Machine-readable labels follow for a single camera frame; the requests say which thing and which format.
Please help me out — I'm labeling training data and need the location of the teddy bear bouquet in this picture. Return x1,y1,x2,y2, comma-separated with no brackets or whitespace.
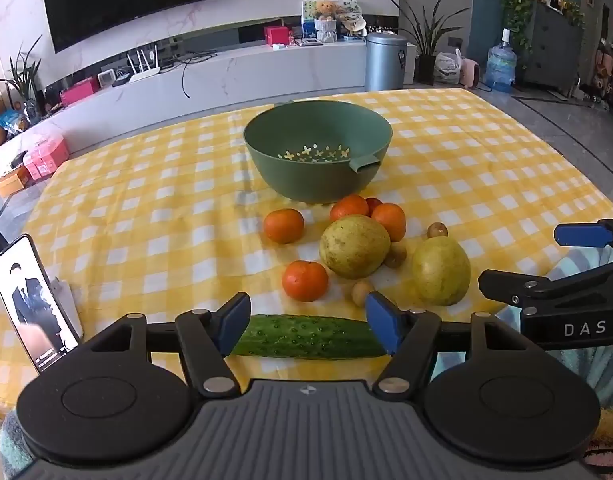
313,0,340,44

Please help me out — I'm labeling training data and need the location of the blue water jug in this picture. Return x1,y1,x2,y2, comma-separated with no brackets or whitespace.
486,29,518,94

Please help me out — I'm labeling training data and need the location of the green cucumber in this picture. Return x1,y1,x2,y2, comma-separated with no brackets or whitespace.
226,314,389,359

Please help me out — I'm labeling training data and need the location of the orange cardboard box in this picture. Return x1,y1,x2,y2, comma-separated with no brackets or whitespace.
0,164,30,199

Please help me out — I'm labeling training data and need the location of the white wifi router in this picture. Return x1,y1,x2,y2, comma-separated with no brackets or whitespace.
127,45,162,84

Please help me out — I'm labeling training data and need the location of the colourful picture board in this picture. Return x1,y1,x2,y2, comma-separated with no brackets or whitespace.
301,0,363,42

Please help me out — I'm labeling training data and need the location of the pink storage box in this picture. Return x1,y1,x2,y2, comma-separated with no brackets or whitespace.
22,134,70,181

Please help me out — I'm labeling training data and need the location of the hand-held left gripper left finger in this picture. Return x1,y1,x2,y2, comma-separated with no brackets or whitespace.
79,292,252,400

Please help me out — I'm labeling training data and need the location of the white plastic bag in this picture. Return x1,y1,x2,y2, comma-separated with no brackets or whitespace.
433,50,462,85

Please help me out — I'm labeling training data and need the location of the leafy plant in glass vase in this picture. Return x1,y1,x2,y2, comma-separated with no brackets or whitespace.
0,35,45,118

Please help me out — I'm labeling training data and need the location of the orange tangerine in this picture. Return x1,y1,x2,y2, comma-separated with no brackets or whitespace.
282,260,329,303
264,208,305,245
329,194,370,222
371,202,407,242

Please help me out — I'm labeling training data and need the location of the small pink appliance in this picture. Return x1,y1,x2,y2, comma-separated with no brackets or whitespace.
461,59,482,89

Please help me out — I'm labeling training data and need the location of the dark grey drawer cabinet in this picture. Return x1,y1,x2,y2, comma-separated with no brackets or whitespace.
523,2,585,97

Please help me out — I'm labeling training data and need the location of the red gift box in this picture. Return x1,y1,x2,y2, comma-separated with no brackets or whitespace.
264,25,294,49

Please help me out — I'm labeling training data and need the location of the white marble tv console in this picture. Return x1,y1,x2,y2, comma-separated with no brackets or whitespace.
0,39,418,157

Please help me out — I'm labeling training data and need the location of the blue snack bag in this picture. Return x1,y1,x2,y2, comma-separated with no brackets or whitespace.
0,109,30,134

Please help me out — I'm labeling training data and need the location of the tall leafy potted plant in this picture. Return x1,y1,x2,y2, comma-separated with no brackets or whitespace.
388,0,470,86

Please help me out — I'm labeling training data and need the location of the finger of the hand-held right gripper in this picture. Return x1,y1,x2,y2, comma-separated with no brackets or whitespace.
554,211,613,257
478,260,613,318

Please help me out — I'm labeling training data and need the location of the yellow checkered tablecloth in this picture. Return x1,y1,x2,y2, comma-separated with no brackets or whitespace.
0,87,613,423

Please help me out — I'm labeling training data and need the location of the yellow-green pear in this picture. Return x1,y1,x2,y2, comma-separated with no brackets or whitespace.
319,214,391,280
411,235,472,307

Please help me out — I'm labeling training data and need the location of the green colander bowl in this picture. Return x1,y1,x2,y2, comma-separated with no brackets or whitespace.
243,101,393,205

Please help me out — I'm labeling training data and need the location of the flat pink box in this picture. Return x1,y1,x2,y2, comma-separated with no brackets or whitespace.
60,77,100,106

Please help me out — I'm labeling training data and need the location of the smartphone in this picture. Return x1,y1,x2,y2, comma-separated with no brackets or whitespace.
0,233,80,374

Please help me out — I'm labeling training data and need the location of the grey pedal trash can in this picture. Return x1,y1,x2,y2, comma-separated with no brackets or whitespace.
365,32,408,92

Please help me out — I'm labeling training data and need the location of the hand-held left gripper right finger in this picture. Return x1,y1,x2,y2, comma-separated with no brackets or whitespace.
365,290,535,399

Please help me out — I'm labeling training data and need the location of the black hanging cable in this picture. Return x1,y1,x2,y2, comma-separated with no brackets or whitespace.
180,49,218,102

